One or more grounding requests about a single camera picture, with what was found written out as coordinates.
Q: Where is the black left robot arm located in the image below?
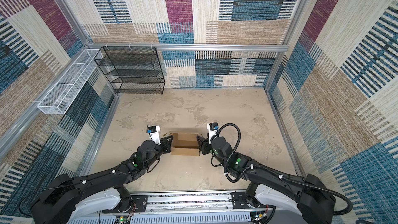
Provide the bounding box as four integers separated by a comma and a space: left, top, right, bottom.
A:
30, 135, 174, 224

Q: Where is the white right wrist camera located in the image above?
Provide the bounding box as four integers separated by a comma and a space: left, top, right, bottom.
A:
206, 122, 219, 144

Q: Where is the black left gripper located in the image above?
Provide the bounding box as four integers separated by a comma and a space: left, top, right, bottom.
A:
144, 135, 173, 170

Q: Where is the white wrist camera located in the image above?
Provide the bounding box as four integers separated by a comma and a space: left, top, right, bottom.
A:
206, 122, 219, 144
146, 125, 161, 145

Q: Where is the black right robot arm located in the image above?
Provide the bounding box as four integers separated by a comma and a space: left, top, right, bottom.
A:
197, 136, 336, 224

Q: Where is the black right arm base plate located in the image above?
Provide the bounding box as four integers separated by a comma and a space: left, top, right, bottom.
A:
228, 191, 275, 209

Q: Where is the brown cardboard box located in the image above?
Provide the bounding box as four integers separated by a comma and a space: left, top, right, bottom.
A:
171, 133, 200, 157

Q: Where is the aluminium front mounting rail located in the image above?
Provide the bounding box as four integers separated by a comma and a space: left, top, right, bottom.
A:
52, 189, 324, 224

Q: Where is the black wire mesh shelf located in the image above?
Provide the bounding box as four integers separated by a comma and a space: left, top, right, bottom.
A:
94, 46, 165, 94

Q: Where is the white wire mesh basket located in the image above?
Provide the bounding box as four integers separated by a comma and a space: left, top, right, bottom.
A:
38, 49, 99, 115

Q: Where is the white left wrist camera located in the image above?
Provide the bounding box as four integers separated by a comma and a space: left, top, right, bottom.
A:
146, 125, 161, 145

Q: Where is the black corrugated cable conduit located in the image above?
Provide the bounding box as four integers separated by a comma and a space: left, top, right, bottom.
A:
211, 122, 354, 222

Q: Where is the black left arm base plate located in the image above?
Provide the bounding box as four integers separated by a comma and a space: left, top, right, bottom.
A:
102, 195, 148, 214

